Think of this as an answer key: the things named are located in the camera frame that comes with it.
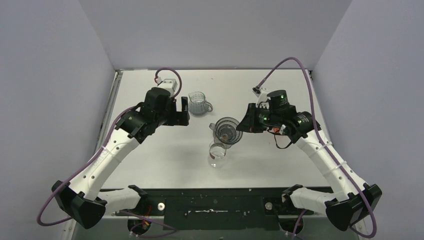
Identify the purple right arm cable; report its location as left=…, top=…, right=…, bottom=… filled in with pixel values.
left=253, top=56, right=378, bottom=240

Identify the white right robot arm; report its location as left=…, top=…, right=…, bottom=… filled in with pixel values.
left=236, top=88, right=382, bottom=231

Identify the aluminium rail frame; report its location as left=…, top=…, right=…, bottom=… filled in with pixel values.
left=61, top=70, right=167, bottom=240

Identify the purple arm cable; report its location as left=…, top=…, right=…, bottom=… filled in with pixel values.
left=36, top=67, right=183, bottom=239
left=253, top=56, right=378, bottom=240

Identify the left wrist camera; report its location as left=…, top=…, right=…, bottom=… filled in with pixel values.
left=155, top=77, right=177, bottom=97

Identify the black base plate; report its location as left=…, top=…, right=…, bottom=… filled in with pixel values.
left=81, top=187, right=335, bottom=232

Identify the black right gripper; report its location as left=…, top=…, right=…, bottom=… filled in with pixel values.
left=236, top=103, right=281, bottom=134

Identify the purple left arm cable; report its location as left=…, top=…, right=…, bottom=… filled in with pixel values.
left=36, top=67, right=183, bottom=239

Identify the clear glass carafe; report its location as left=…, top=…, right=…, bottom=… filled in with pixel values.
left=207, top=141, right=228, bottom=169

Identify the clear plastic coffee dripper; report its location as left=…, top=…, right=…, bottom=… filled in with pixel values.
left=209, top=117, right=243, bottom=147

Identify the clear glass pitcher with handle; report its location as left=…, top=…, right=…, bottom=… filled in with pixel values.
left=188, top=91, right=214, bottom=117

